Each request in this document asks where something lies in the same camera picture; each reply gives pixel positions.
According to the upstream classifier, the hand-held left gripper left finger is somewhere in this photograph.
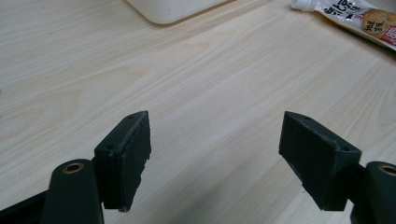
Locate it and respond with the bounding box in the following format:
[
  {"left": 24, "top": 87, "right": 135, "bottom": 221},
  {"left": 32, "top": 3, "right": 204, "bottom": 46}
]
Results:
[{"left": 93, "top": 110, "right": 152, "bottom": 213}]

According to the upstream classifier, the white plastic tray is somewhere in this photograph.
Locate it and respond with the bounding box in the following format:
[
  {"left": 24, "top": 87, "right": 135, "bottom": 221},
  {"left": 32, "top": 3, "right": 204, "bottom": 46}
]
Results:
[{"left": 124, "top": 0, "right": 235, "bottom": 26}]

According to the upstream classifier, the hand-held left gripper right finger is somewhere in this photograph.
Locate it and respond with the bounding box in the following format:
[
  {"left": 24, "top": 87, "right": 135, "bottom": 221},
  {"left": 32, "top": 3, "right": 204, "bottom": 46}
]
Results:
[{"left": 278, "top": 110, "right": 362, "bottom": 212}]

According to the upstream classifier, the white snack packet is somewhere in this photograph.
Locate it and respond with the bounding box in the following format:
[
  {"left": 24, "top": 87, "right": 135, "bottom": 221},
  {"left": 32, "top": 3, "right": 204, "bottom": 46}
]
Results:
[{"left": 290, "top": 0, "right": 396, "bottom": 51}]

